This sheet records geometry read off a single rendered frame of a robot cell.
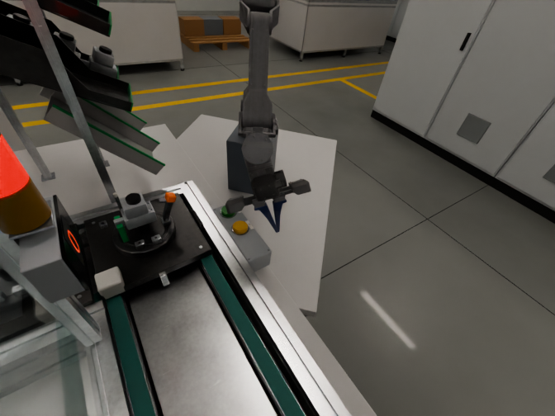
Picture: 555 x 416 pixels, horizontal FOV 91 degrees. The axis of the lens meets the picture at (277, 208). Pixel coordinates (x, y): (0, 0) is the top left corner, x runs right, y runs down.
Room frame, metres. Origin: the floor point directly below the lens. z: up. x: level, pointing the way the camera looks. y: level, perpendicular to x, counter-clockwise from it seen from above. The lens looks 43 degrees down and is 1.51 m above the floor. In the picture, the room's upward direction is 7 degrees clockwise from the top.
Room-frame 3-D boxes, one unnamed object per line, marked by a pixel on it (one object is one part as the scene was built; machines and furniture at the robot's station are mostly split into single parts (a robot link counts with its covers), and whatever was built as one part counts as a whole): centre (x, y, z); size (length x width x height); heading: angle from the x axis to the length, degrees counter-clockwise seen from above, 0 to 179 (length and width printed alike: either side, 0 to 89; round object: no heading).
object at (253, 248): (0.49, 0.09, 0.93); 0.21 x 0.07 x 0.06; 39
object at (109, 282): (0.28, 0.33, 0.97); 0.05 x 0.05 x 0.04; 39
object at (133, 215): (0.41, 0.32, 1.06); 0.08 x 0.04 x 0.07; 129
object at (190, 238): (0.42, 0.31, 0.96); 0.24 x 0.24 x 0.02; 39
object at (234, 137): (0.81, 0.11, 0.96); 0.14 x 0.14 x 0.20; 83
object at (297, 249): (0.82, 0.16, 0.84); 0.90 x 0.70 x 0.03; 173
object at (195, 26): (6.05, 1.62, 0.20); 1.20 x 0.80 x 0.41; 128
